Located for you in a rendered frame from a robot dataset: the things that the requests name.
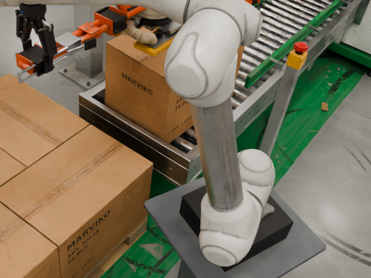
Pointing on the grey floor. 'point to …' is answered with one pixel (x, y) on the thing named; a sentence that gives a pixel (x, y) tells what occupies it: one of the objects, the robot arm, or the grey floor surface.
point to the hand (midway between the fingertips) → (38, 58)
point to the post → (282, 100)
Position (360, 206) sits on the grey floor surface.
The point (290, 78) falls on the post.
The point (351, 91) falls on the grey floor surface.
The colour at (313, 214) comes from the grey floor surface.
